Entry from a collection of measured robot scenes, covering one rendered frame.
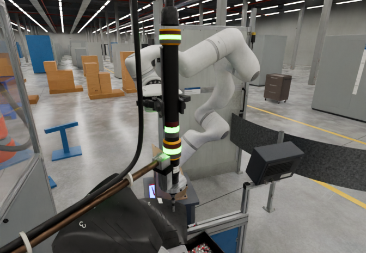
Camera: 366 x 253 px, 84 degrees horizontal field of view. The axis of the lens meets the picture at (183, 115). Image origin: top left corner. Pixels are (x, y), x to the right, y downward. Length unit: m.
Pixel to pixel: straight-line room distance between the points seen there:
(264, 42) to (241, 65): 9.26
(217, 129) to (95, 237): 0.78
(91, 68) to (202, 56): 7.26
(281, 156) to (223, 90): 0.47
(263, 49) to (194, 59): 9.45
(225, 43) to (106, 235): 0.67
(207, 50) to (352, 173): 1.95
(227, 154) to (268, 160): 1.90
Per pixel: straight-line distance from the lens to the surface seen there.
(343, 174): 2.41
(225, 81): 1.01
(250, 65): 0.89
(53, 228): 0.37
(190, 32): 2.38
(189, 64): 0.70
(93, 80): 7.93
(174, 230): 0.79
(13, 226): 1.56
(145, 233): 0.60
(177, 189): 0.52
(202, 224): 1.26
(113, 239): 0.57
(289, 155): 1.23
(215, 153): 2.90
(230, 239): 1.46
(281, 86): 7.21
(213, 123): 1.13
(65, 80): 9.61
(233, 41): 0.81
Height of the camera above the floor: 1.78
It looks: 19 degrees down
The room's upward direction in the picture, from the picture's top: straight up
